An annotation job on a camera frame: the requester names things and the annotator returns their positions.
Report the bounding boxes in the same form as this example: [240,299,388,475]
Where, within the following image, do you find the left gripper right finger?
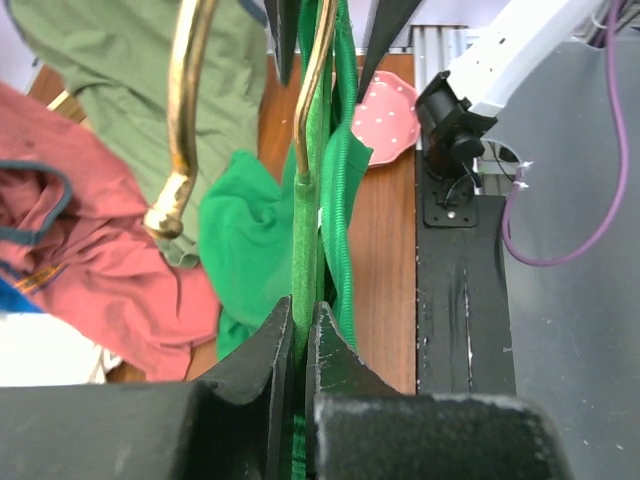
[306,302,573,479]

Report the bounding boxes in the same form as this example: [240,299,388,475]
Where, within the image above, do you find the pink dotted plate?
[351,70,420,168]

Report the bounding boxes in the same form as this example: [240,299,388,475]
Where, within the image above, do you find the bright green tank top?
[199,1,372,358]

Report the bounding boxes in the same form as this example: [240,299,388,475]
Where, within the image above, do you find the blue tank top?
[1,274,42,313]

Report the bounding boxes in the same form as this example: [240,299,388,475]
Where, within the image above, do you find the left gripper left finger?
[1,298,294,479]

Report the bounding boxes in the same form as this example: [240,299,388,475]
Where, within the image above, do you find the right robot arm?
[257,0,600,178]

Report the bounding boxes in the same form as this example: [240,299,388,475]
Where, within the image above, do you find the rust red tank top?
[1,86,220,381]

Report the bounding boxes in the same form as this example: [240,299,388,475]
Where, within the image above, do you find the olive green tank top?
[6,0,266,268]

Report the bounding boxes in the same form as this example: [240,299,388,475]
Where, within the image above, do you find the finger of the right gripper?
[357,0,422,103]
[264,0,301,84]

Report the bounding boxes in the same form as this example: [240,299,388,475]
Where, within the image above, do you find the green plastic hanger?
[142,0,341,480]

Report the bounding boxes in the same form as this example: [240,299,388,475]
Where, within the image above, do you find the white tank top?
[0,312,122,387]

